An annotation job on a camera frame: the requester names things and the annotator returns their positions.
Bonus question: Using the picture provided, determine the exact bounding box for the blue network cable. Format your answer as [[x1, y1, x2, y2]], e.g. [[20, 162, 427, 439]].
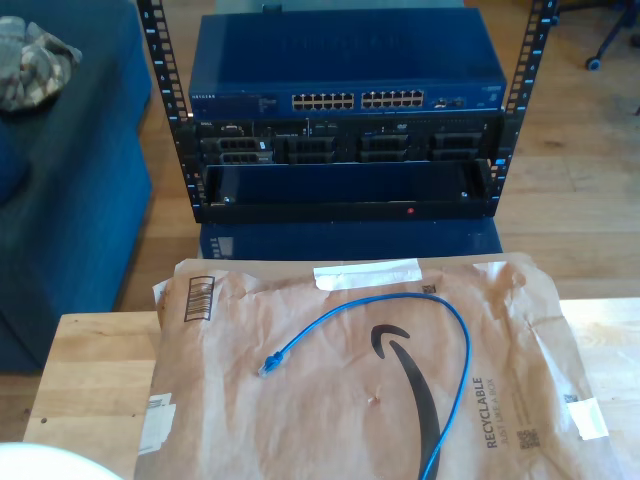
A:
[[257, 292, 474, 480]]

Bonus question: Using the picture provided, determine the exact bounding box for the black rack server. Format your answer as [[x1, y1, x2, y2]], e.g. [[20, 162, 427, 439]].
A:
[[193, 115, 504, 166]]

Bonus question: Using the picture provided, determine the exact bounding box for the brown paper mailer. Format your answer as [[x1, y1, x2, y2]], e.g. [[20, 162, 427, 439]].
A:
[[133, 252, 626, 480]]

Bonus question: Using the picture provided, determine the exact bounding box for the blue sofa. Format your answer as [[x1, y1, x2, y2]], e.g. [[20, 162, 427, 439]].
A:
[[0, 0, 154, 375]]

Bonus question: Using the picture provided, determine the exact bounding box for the camouflage cloth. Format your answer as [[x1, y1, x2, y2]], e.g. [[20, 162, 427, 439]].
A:
[[0, 15, 84, 112]]

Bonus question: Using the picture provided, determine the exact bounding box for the black rack frame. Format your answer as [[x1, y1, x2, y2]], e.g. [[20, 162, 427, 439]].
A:
[[135, 0, 560, 225]]

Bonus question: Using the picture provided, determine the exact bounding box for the blue network switch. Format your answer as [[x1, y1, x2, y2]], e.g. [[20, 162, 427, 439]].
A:
[[188, 8, 509, 121]]

